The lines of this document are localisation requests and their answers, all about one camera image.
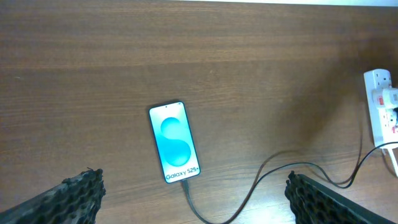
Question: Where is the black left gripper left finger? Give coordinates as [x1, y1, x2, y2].
[1, 169, 106, 224]

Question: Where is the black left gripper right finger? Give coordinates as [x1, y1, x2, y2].
[285, 172, 394, 224]

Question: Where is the black USB charging cable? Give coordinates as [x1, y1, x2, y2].
[180, 141, 398, 224]

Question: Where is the blue Samsung smartphone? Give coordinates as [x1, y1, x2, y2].
[149, 101, 201, 184]

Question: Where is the white charger plug adapter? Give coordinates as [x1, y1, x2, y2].
[372, 88, 398, 109]

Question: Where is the white power strip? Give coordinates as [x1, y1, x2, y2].
[364, 68, 397, 149]

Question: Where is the white power strip cord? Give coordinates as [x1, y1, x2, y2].
[385, 147, 398, 178]

